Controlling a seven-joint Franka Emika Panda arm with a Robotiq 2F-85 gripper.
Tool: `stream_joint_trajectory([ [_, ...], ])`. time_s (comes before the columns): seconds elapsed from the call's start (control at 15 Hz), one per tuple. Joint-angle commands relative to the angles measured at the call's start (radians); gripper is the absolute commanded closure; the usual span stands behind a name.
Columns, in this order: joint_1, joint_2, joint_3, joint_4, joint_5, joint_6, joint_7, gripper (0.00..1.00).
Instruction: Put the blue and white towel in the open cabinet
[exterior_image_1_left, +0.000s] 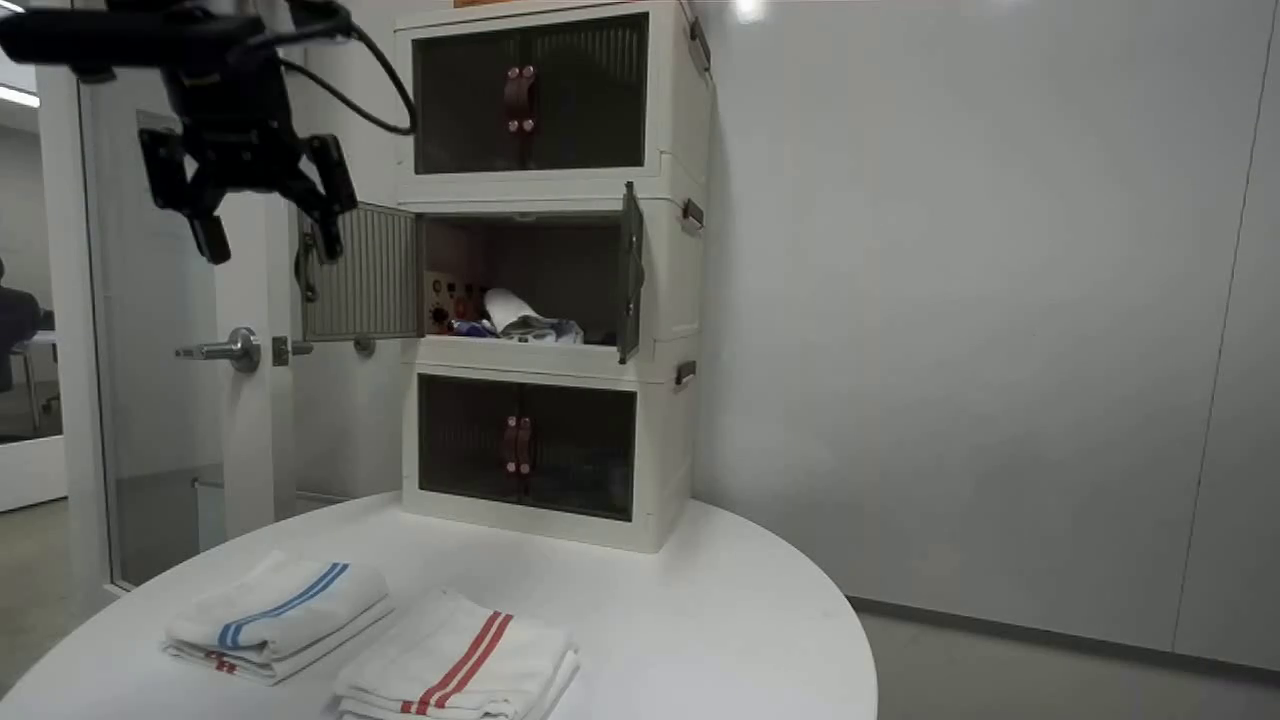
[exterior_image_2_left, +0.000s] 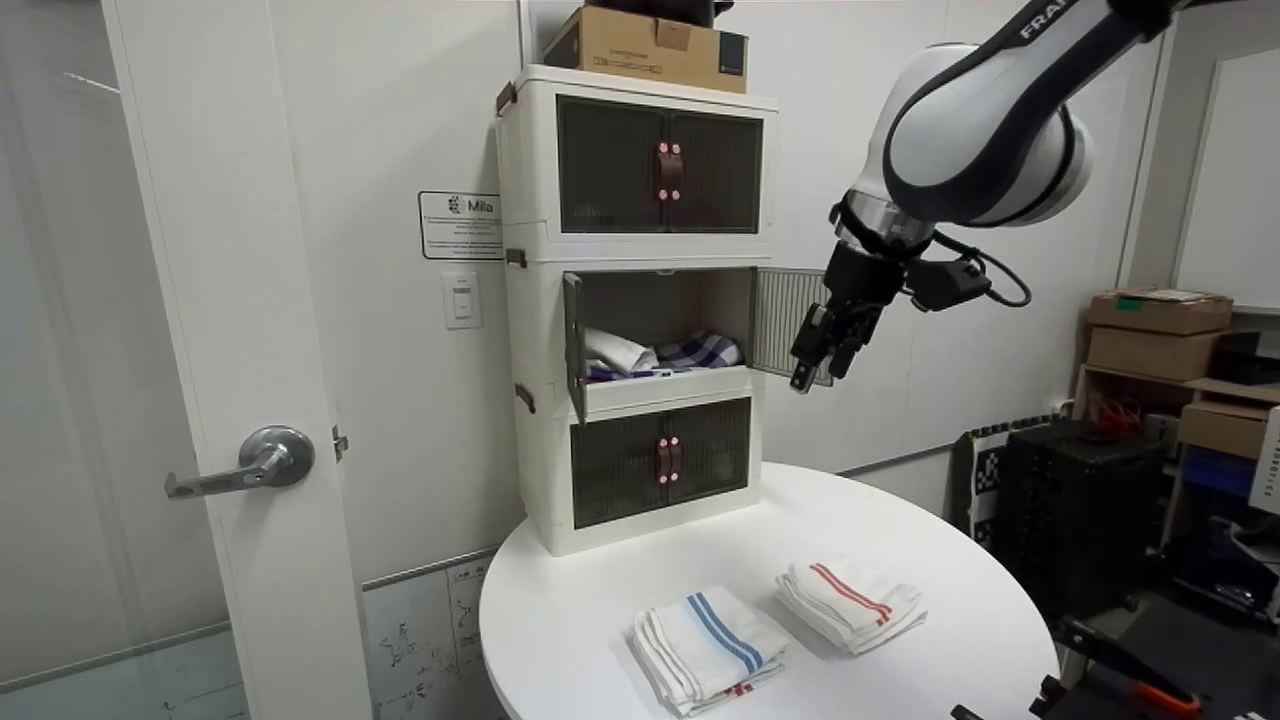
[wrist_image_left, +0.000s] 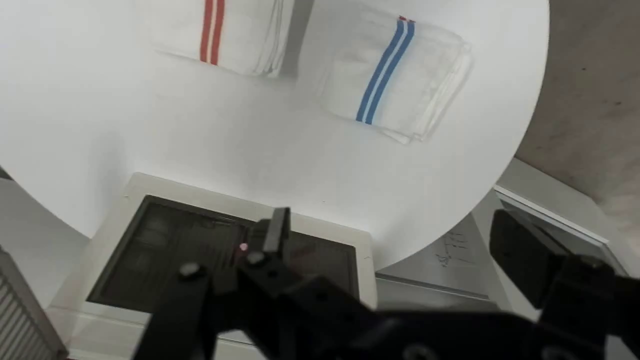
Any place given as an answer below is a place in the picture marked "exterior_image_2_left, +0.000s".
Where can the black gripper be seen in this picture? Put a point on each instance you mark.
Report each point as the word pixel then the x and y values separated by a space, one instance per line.
pixel 853 300

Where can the blue striped white towel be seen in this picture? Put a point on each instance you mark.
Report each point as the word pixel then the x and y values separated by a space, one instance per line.
pixel 707 646

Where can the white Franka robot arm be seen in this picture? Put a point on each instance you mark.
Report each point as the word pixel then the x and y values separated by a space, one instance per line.
pixel 987 132

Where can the red striped white towel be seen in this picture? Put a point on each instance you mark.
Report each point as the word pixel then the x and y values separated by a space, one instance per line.
pixel 850 606

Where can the white stacked storage cabinet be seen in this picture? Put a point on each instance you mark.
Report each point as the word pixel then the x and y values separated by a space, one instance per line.
pixel 532 201

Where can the blue patterned cloth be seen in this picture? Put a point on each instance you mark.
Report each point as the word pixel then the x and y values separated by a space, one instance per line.
pixel 701 355

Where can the white rolled cloth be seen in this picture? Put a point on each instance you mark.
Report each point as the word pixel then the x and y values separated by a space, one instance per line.
pixel 621 355

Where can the black plastic crate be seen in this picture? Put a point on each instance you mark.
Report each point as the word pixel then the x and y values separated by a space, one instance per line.
pixel 1081 521

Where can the large brown cardboard box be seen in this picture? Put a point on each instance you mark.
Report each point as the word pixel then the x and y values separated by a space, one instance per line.
pixel 1153 341

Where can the cardboard box with black label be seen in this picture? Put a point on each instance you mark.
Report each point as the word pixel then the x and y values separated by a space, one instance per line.
pixel 641 47

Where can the wooden shelf unit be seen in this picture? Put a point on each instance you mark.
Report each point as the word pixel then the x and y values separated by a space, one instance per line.
pixel 1204 391

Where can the small brown cardboard box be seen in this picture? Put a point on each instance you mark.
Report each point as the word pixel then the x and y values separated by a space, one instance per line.
pixel 1220 428

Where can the white whiteboard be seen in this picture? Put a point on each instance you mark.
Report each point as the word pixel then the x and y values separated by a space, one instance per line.
pixel 1233 172

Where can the white room door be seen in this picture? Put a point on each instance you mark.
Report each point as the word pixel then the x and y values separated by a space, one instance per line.
pixel 242 265

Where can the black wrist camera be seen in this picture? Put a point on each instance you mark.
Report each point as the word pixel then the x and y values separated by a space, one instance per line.
pixel 950 280

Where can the white wall switch plate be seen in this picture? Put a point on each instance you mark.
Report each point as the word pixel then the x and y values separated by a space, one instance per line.
pixel 462 300

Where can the white framed wall sign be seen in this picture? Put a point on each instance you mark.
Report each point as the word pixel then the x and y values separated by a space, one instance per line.
pixel 457 220

